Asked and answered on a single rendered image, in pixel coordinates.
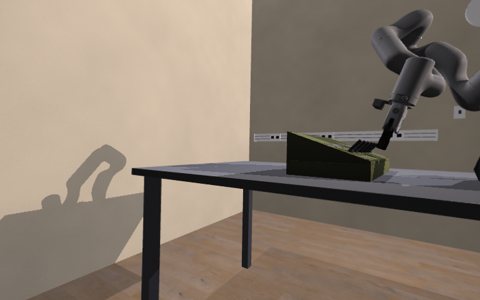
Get olive-yellow switch panel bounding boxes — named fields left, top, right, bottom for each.
left=286, top=131, right=389, bottom=182

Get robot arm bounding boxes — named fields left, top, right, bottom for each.
left=371, top=9, right=480, bottom=111

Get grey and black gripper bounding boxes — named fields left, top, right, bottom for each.
left=376, top=102, right=413, bottom=150

